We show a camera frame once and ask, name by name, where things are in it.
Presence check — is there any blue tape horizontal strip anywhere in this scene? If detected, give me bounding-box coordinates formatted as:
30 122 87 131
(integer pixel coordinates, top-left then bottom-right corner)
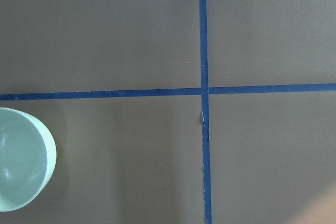
1 83 335 101

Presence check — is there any green bowl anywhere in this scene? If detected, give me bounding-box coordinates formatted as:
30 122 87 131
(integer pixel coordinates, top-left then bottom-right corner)
1 108 57 212

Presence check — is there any blue tape long vertical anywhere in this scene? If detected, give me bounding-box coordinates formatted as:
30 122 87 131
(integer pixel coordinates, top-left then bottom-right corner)
199 0 212 223

